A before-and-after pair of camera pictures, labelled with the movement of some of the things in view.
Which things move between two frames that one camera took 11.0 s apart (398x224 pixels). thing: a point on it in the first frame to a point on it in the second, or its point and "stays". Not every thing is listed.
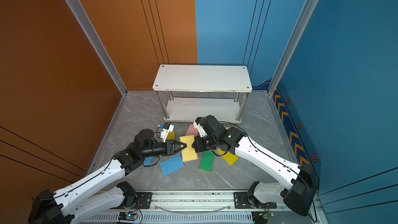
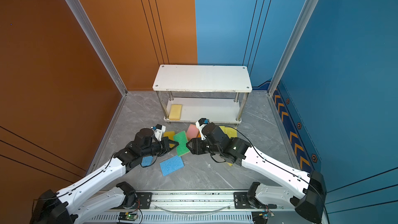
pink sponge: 192,130 stays
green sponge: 207,161 to 181,138
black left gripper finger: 172,152 to 170,145
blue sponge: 171,165 stays
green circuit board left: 127,215 stays
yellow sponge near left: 171,136 stays
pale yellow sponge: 188,153 to 175,112
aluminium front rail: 192,208 stays
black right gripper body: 204,143 stays
